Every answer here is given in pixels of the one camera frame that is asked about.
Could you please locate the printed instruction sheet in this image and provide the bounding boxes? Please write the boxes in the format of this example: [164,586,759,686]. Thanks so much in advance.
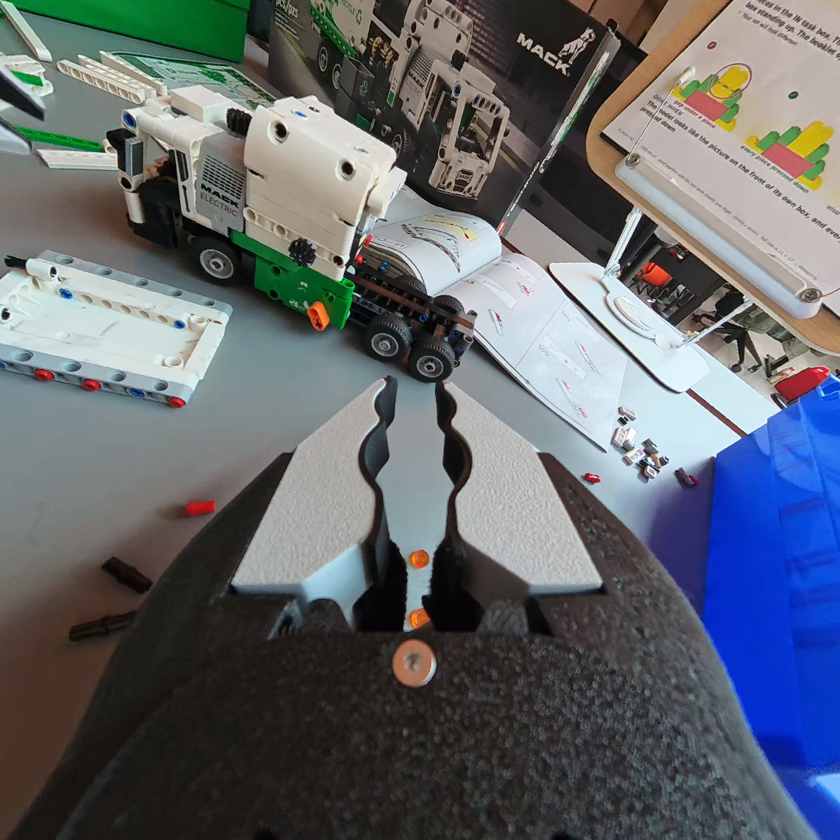
[602,0,840,286]

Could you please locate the green white sticker sheet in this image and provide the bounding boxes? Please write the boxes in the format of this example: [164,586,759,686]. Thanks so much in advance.
[108,51,280,112]

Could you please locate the white green lego truck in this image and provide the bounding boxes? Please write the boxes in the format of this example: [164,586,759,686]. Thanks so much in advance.
[105,95,476,383]

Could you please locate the white grey lego panel assembly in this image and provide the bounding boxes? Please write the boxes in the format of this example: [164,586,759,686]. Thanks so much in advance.
[0,249,234,409]

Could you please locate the blue plastic bin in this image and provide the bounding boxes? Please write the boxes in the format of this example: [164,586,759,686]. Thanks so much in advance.
[702,377,840,840]

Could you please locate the black lego pin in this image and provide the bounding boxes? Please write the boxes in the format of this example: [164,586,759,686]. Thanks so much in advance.
[69,612,137,642]
[101,556,153,593]

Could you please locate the black lego set box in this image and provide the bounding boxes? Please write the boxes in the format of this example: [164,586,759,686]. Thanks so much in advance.
[268,0,621,237]

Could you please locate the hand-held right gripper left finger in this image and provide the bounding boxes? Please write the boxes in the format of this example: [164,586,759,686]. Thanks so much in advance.
[231,376,400,631]

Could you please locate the loose white lego beams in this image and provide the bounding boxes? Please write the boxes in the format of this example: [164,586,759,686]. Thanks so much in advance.
[0,0,173,173]

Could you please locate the lego instruction booklet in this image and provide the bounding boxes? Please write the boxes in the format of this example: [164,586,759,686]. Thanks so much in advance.
[367,197,631,454]

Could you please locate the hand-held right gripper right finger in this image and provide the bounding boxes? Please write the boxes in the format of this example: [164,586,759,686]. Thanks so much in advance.
[434,381,605,596]

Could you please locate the black office chair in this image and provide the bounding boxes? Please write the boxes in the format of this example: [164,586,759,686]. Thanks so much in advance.
[712,289,778,376]

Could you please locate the green box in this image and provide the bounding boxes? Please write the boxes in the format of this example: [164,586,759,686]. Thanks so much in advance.
[13,0,252,63]

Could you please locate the red plastic container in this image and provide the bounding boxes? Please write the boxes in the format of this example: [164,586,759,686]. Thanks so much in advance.
[771,366,831,409]

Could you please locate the pile of small grey tiles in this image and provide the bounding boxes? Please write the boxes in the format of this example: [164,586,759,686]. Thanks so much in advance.
[610,406,672,482]

